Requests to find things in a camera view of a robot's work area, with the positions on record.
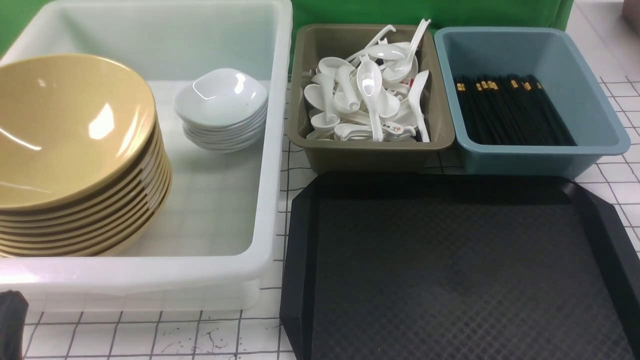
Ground pile of white soup spoons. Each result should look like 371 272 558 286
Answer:
303 19 431 142

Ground white ceramic soup spoon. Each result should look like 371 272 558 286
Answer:
355 56 384 142

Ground blue plastic chopstick bin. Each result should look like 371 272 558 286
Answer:
434 26 631 179

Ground large white plastic tub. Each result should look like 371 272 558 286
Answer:
1 0 293 312

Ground olive plastic spoon bin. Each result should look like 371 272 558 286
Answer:
285 23 455 174

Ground stack of yellow noodle bowls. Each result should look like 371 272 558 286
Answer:
0 54 173 258

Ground stack of white saucers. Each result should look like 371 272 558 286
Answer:
174 68 269 153

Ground pile of black chopsticks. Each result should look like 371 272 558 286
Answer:
454 74 577 147

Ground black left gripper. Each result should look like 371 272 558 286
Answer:
0 290 29 360

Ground black serving tray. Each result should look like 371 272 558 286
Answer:
279 172 640 360

